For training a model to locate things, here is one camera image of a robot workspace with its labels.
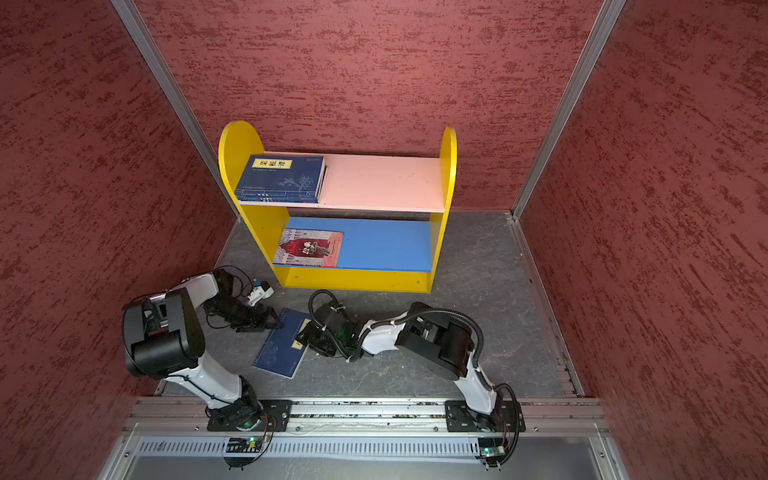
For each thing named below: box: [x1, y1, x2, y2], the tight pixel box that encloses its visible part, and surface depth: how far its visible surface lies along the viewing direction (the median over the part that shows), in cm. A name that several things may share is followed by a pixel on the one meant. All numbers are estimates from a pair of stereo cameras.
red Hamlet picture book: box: [273, 228, 344, 268], surface depth 92 cm
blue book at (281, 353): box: [252, 308, 312, 380], surface depth 87 cm
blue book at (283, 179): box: [235, 154, 328, 204], surface depth 69 cm
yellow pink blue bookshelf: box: [218, 121, 457, 293], surface depth 89 cm
